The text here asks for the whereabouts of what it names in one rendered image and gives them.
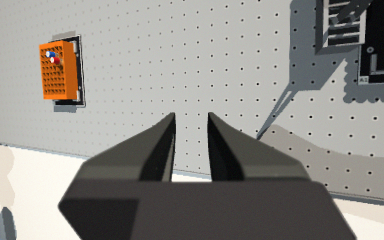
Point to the red vial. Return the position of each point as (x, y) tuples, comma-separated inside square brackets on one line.
[(56, 60)]

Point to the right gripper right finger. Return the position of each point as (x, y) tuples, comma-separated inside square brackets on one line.
[(247, 158)]

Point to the grey perforated base plate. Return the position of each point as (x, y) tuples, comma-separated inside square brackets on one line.
[(250, 62)]

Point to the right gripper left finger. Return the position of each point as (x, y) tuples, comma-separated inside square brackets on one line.
[(137, 157)]

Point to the orange tube rack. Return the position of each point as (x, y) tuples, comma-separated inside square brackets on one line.
[(54, 75)]

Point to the blue vial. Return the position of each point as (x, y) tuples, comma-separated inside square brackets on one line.
[(52, 54)]

